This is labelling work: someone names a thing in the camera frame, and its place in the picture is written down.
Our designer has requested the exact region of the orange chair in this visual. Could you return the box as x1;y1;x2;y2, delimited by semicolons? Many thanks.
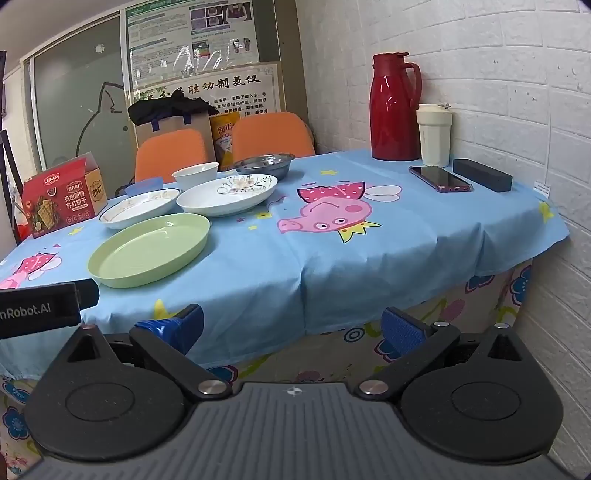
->
231;112;315;163
134;129;207;183

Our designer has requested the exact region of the white chinese text poster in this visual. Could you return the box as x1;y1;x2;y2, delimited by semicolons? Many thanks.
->
132;62;286;117

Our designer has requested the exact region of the red thermos jug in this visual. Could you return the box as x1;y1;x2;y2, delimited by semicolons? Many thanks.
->
369;52;423;161

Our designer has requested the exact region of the white ribbed bowl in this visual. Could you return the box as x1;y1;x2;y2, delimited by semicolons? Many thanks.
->
172;162;219;191

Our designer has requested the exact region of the blue cartoon pig tablecloth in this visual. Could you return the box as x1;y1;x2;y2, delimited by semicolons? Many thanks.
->
0;149;571;381

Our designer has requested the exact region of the cream white cup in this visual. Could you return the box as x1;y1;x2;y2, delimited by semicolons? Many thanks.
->
417;104;454;167

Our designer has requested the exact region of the yellow snack bag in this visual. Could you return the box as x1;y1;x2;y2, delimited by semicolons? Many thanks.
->
209;112;240;171

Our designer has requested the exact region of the stainless steel bowl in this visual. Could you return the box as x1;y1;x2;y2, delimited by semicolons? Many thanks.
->
235;153;296;180

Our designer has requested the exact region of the red cracker box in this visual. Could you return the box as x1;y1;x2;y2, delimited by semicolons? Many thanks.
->
22;152;108;238

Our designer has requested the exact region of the green framed wall poster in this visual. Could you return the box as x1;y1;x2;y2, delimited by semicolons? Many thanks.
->
124;0;259;90

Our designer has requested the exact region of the right orange chair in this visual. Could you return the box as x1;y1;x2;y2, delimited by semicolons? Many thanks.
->
231;112;315;163

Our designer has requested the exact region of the blue translucent bowl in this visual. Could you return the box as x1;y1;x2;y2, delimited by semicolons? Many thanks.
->
124;177;163;197

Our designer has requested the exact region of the brown cardboard box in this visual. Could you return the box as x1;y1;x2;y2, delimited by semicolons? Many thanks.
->
134;113;216;161

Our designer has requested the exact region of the green plastic plate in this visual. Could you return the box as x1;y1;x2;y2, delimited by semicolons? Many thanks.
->
87;213;211;289

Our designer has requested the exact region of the white floral plate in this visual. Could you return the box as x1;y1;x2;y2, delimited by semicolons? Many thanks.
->
176;174;279;218

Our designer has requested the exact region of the frosted glass panel with cartoon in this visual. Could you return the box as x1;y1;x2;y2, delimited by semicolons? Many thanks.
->
26;15;135;198

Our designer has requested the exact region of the floral under tablecloth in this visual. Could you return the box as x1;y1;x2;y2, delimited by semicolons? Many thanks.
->
1;280;562;479

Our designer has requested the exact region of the left orange chair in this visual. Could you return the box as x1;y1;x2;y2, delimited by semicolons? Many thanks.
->
134;129;207;183

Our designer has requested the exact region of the black rectangular case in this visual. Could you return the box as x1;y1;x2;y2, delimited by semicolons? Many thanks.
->
453;159;513;193

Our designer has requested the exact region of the smartphone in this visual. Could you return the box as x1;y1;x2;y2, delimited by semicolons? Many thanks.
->
409;166;473;193

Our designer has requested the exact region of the white gold-rimmed plate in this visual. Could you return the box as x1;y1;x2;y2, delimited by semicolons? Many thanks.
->
98;188;181;230

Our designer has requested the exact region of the black folding stand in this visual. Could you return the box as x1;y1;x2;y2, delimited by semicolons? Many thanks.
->
1;130;23;245

